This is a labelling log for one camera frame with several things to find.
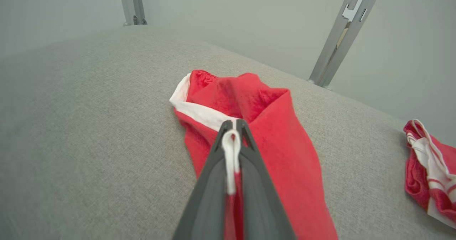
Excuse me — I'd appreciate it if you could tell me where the grey corner frame post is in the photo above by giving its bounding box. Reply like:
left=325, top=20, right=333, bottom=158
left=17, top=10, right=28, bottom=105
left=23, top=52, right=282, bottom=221
left=118, top=0, right=147, bottom=26

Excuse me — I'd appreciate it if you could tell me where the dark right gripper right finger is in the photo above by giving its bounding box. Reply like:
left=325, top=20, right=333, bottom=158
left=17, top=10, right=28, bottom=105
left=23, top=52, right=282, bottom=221
left=235, top=119, right=298, bottom=240

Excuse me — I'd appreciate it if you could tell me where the red shorts white side stripe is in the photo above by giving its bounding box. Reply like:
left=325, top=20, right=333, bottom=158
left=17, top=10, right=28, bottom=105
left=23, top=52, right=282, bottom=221
left=169, top=70, right=339, bottom=240

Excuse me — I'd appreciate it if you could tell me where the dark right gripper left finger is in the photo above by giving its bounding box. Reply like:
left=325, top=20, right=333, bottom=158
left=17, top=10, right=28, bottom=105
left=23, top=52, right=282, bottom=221
left=172, top=120, right=234, bottom=240

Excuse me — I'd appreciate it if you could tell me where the red basketball jersey white trim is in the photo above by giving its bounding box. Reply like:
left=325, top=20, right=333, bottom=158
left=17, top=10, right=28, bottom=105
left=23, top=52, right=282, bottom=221
left=403, top=119, right=456, bottom=230

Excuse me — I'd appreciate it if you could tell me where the grey double partition post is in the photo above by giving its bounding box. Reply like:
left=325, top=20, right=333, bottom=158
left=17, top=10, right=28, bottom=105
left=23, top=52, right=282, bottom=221
left=308, top=0, right=386, bottom=91

